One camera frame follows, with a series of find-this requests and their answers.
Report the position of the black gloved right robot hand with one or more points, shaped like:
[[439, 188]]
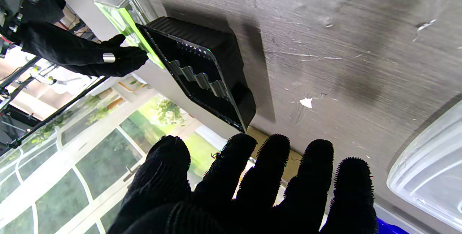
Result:
[[79, 53]]

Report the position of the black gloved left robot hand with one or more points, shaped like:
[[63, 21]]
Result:
[[216, 205]]

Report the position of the clear lid with green sheet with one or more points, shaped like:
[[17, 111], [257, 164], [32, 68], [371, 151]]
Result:
[[122, 13]]

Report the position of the brown translucent container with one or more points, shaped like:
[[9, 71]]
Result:
[[294, 161]]

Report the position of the black plastic container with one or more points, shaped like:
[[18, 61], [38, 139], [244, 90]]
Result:
[[205, 64]]

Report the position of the clear container with blue clips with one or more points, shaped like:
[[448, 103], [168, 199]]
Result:
[[391, 227]]

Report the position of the black tripod stand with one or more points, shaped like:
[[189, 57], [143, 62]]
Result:
[[54, 113]]

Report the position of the small white paper scrap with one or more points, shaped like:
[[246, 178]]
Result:
[[306, 102]]

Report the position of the large clear lid blue sticker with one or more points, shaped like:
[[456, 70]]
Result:
[[429, 172]]

